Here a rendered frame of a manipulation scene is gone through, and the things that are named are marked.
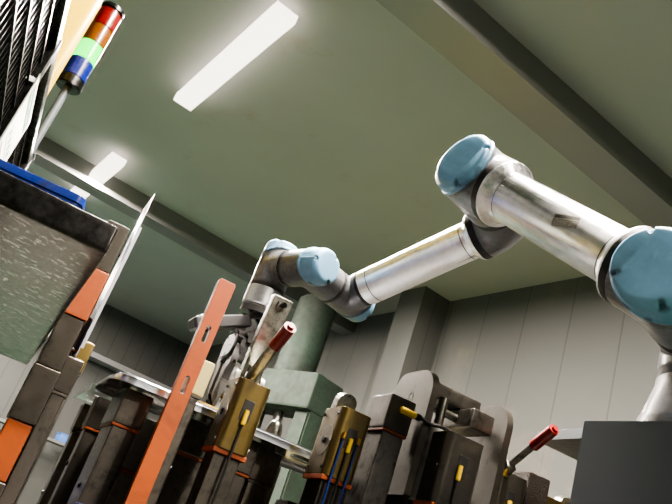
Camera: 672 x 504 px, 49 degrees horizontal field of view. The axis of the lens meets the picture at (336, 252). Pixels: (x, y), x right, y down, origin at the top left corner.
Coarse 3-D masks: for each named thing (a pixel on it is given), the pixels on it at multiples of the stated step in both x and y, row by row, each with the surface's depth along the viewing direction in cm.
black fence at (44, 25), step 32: (0, 0) 88; (32, 0) 109; (64, 0) 127; (0, 32) 98; (32, 32) 121; (0, 64) 109; (32, 64) 135; (0, 96) 121; (0, 128) 133; (32, 128) 175
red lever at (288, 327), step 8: (288, 328) 119; (280, 336) 120; (288, 336) 120; (272, 344) 121; (280, 344) 120; (264, 352) 123; (272, 352) 122; (264, 360) 123; (256, 368) 124; (248, 376) 125; (256, 376) 125
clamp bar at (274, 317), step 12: (276, 300) 130; (288, 300) 130; (264, 312) 130; (276, 312) 129; (288, 312) 130; (264, 324) 128; (276, 324) 129; (264, 336) 128; (252, 348) 127; (264, 348) 128; (252, 360) 127
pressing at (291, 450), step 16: (96, 384) 136; (112, 384) 135; (128, 384) 130; (144, 384) 123; (160, 400) 134; (208, 416) 133; (256, 432) 129; (288, 448) 131; (304, 448) 132; (288, 464) 152; (304, 464) 147
